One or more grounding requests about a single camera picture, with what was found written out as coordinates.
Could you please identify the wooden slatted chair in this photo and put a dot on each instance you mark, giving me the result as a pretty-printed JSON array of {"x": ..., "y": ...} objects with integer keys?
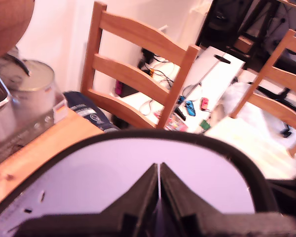
[
  {"x": 281, "y": 74},
  {"x": 138, "y": 37}
]

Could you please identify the steel pot with glass lid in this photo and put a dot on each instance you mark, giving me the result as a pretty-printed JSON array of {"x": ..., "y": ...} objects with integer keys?
[{"x": 0, "y": 118}]

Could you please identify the white flat board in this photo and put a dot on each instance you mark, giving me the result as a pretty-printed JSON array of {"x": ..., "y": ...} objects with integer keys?
[{"x": 219, "y": 71}]

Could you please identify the black fabric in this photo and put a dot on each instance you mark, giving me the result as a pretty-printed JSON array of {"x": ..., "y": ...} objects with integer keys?
[{"x": 291, "y": 195}]

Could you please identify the tin can with barcode label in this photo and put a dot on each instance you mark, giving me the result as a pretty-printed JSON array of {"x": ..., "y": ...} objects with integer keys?
[{"x": 37, "y": 96}]

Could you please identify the grey cardboard tray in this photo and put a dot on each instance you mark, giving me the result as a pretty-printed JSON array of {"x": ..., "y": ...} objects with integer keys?
[{"x": 27, "y": 133}]

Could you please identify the black furniture frame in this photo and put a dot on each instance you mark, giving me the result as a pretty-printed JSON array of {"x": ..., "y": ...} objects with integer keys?
[{"x": 227, "y": 22}]

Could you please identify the red game controller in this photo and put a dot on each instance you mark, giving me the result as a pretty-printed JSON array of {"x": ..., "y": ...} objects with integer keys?
[{"x": 204, "y": 103}]

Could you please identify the pink game controller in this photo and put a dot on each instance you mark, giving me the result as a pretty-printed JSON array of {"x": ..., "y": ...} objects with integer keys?
[{"x": 118, "y": 87}]

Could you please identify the black remote control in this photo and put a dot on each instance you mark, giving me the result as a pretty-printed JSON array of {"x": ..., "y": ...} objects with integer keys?
[{"x": 180, "y": 114}]

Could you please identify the small green circuit board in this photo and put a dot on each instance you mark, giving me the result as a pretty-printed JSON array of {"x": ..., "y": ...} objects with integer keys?
[{"x": 205, "y": 124}]

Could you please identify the dark blue printed bag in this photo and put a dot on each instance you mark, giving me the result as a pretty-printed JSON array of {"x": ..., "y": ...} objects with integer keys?
[{"x": 88, "y": 111}]

